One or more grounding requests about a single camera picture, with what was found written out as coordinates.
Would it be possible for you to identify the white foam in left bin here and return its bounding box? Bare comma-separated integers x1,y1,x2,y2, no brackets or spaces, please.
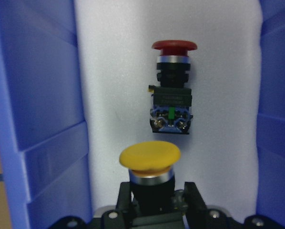
74,0,262,221

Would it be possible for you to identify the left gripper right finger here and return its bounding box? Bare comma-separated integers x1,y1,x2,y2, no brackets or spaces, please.
183,182,230,229

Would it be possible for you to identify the red push button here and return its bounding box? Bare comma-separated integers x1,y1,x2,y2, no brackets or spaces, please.
148,40,197,135

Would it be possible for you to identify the blue bin robot left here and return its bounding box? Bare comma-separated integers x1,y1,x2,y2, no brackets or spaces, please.
0,0,285,229

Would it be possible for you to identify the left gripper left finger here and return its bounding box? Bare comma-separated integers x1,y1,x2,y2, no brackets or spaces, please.
102,182,136,229

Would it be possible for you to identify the yellow push button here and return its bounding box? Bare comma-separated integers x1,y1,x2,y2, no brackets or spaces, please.
119,141,188,229

